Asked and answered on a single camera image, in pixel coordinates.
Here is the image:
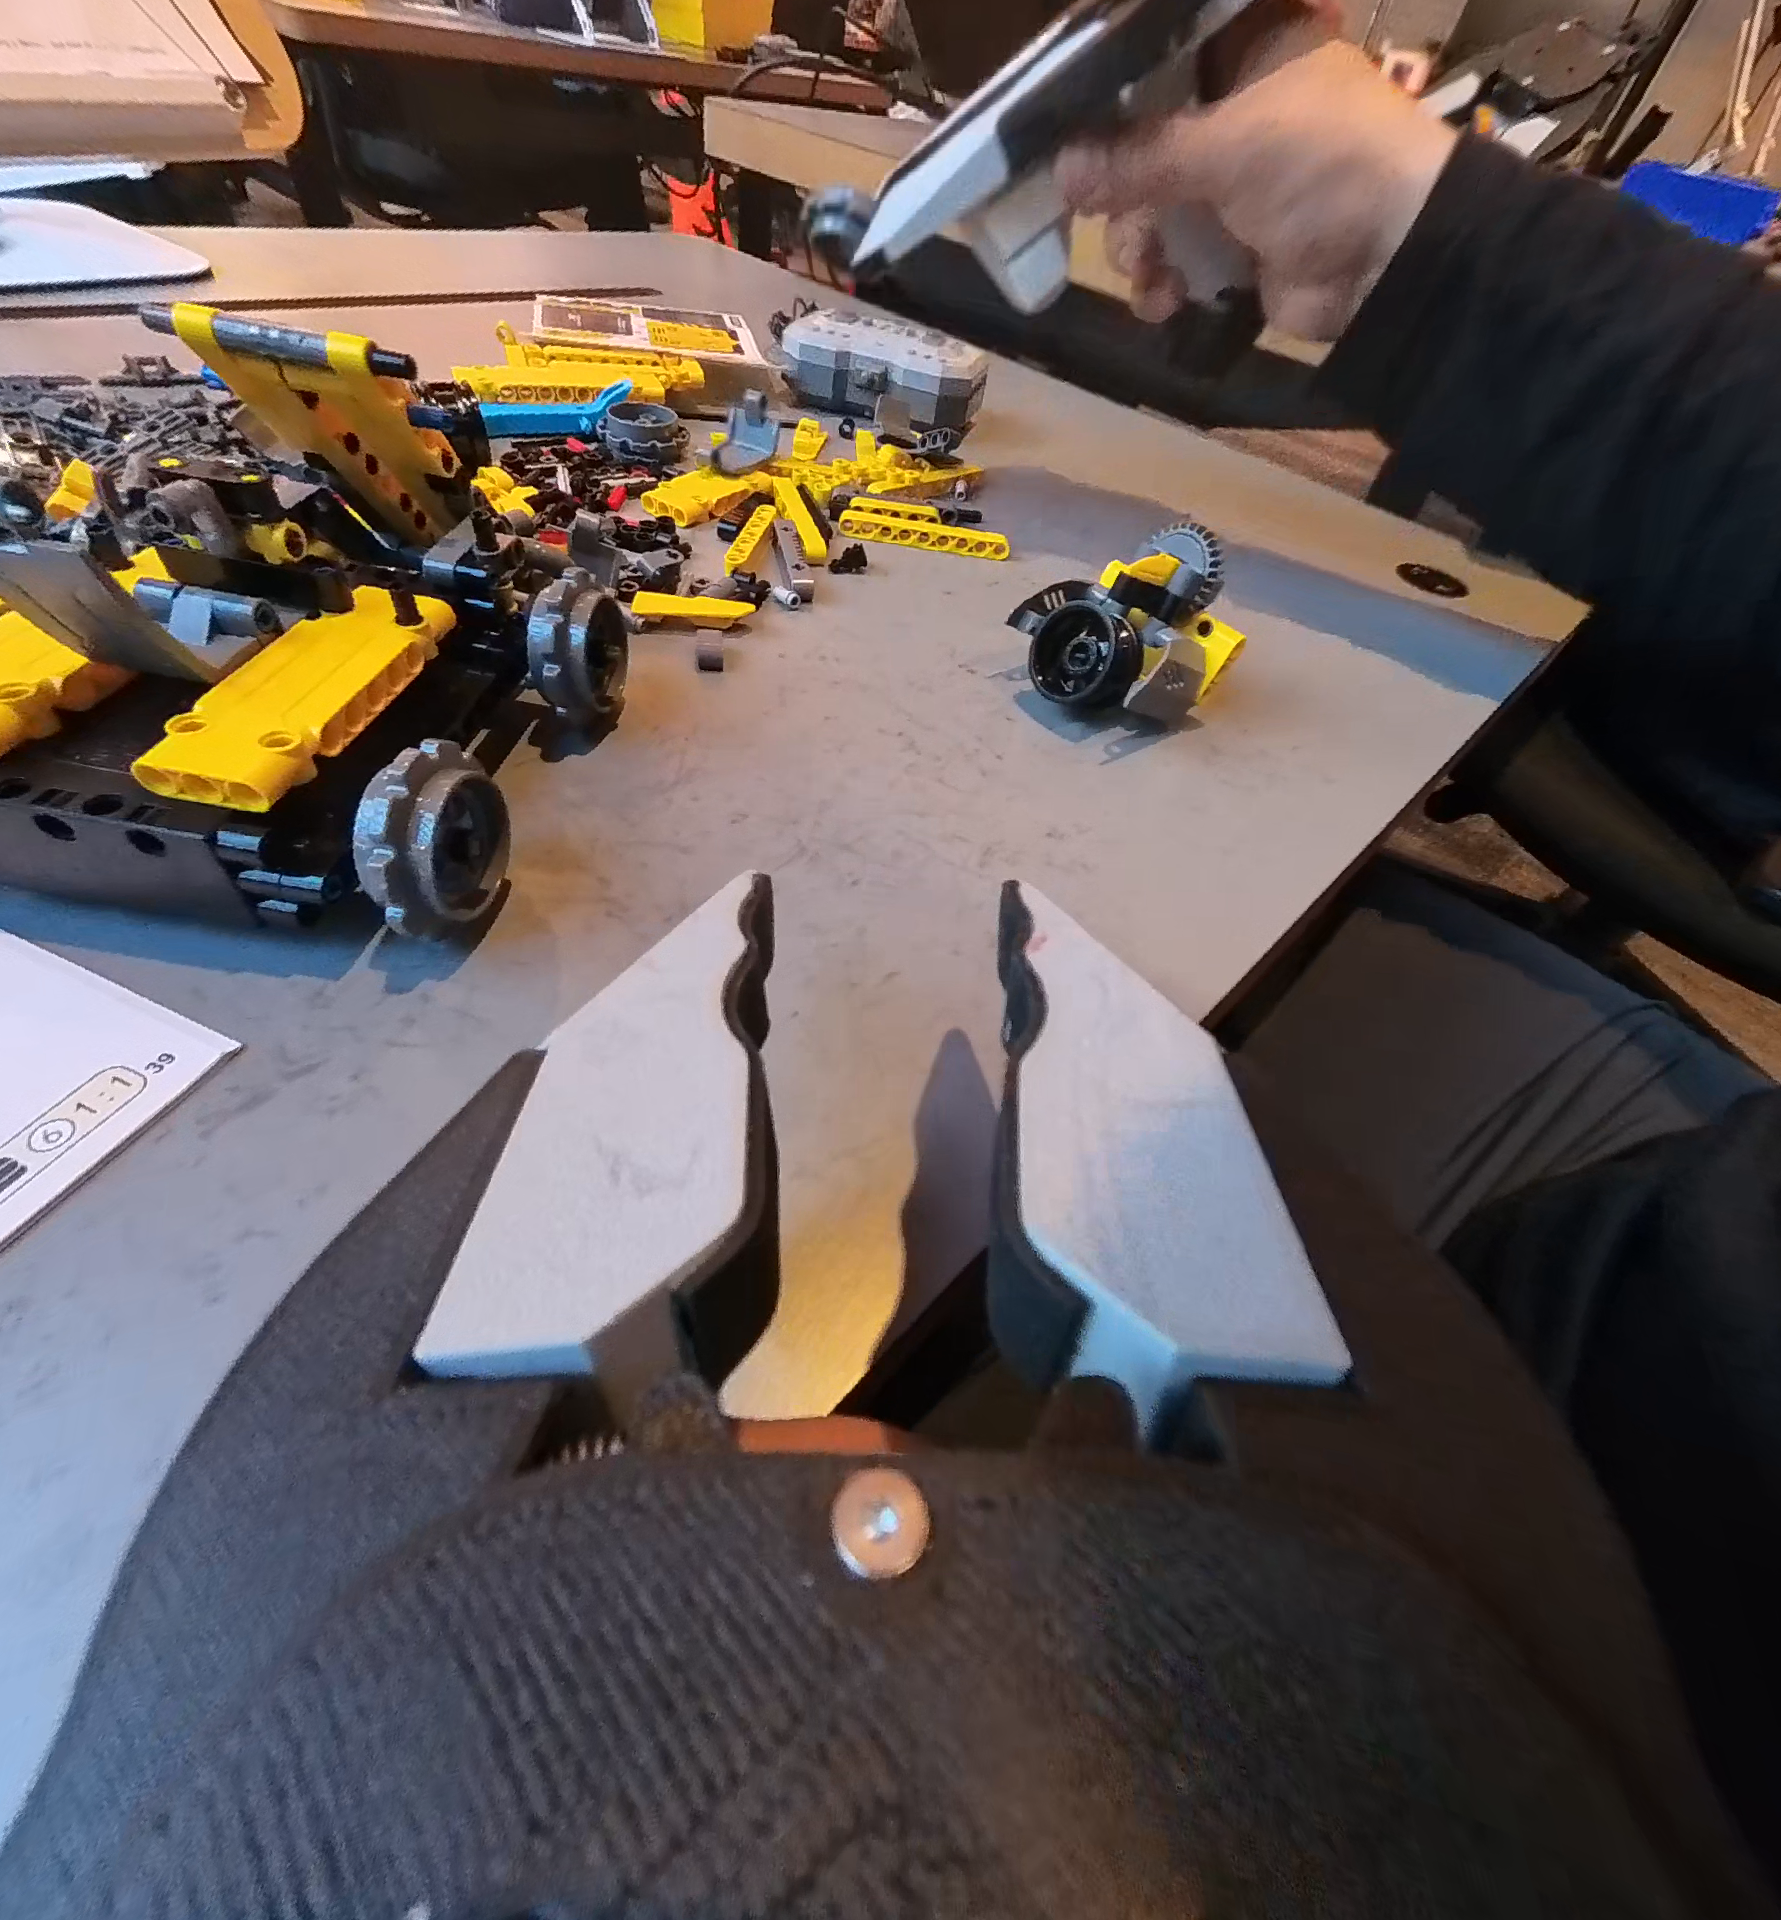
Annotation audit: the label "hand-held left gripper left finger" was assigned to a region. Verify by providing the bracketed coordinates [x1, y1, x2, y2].
[411, 870, 783, 1391]

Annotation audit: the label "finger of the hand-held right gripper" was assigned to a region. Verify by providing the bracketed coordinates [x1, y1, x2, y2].
[847, 0, 1224, 274]
[964, 128, 1132, 318]

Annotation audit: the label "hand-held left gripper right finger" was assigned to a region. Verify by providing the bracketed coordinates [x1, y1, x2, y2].
[985, 877, 1356, 1465]

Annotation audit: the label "small yellow brick wheel assembly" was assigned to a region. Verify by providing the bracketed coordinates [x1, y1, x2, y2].
[1007, 520, 1250, 734]

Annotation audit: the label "person's right forearm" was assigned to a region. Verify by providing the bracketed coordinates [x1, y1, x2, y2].
[1317, 128, 1781, 842]

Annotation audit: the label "background office desk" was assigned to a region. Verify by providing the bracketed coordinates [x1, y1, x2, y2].
[266, 0, 892, 115]

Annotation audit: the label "black desk leg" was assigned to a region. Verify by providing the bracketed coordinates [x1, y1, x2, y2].
[1431, 705, 1781, 1025]

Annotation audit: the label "person's right hand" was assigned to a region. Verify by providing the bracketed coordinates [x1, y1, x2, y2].
[1054, 36, 1463, 347]

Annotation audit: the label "grey battery box brick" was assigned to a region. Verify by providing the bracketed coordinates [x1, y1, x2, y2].
[777, 307, 989, 436]

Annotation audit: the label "pile of loose building bricks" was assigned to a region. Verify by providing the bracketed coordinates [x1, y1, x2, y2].
[0, 307, 1015, 676]

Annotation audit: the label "person's grey trousers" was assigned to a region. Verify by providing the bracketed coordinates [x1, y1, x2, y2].
[1235, 870, 1777, 1247]

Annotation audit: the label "yellow black printed leaflet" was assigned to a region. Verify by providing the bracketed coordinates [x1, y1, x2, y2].
[529, 295, 763, 360]

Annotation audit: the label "blue plastic bin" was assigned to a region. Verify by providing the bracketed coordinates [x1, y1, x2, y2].
[1624, 157, 1781, 242]

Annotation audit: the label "blue brick separator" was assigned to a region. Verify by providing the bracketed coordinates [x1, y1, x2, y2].
[476, 397, 636, 448]

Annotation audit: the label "white instruction booklet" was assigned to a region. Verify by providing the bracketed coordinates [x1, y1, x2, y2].
[0, 900, 244, 1306]

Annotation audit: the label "person's black top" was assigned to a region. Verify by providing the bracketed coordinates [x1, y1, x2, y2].
[1445, 1078, 1781, 1920]

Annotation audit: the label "yellow black brick vehicle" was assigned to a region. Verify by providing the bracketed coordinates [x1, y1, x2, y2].
[0, 299, 636, 940]

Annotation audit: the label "white stand base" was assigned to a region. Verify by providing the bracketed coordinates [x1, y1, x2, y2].
[0, 164, 213, 298]

